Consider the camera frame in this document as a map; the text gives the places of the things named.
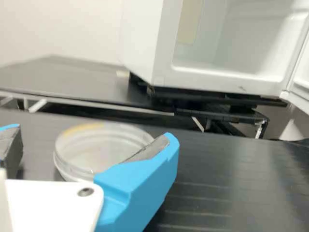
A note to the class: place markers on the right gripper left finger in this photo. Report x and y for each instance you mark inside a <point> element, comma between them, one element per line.
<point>10,149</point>

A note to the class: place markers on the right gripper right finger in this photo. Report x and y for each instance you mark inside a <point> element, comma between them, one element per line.
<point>140,183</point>

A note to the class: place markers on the petri dish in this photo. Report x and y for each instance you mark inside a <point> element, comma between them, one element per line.
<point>96,149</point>

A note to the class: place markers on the black platform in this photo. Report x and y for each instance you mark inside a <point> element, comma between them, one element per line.
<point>72,79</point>
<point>229,181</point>

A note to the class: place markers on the black tray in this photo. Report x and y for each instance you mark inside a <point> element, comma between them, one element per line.
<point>205,96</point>

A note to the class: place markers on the white incubator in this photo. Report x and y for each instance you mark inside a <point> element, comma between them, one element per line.
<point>149,43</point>

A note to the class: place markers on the incubator door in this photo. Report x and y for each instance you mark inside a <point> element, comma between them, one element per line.
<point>299,82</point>

